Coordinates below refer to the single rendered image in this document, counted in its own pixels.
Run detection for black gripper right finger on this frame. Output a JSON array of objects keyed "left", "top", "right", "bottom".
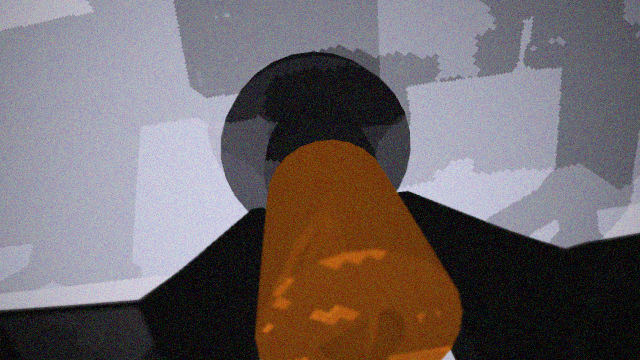
[{"left": 398, "top": 191, "right": 640, "bottom": 360}]

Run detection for orange cylinder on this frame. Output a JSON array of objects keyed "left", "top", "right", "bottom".
[{"left": 255, "top": 139, "right": 463, "bottom": 360}]

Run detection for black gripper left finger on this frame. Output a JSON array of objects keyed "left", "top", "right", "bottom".
[{"left": 0, "top": 208, "right": 266, "bottom": 360}]

